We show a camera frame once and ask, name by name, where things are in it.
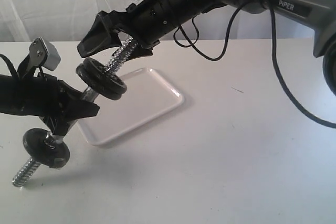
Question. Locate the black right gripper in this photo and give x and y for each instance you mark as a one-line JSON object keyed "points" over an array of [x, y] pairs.
{"points": [[147, 22]]}

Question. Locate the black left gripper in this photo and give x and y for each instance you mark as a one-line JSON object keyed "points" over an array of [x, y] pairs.
{"points": [[55, 102]]}

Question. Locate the chrome threaded dumbbell bar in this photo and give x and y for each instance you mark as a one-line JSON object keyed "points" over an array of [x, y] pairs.
{"points": [[119, 57]]}

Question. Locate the black plate end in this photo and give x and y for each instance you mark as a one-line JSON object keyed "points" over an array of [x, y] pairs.
{"points": [[80, 71]]}

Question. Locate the black weight plate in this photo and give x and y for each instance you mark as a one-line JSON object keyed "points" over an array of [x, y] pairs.
{"points": [[107, 80]]}

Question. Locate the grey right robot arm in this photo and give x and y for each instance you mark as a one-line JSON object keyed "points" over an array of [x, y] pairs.
{"points": [[318, 15]]}

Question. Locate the white plastic tray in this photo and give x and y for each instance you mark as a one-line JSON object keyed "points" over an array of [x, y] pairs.
{"points": [[149, 96]]}

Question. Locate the white backdrop curtain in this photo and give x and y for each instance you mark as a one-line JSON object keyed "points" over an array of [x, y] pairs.
{"points": [[70, 20]]}

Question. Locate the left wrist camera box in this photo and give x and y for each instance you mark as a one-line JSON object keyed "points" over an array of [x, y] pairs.
{"points": [[42, 53]]}

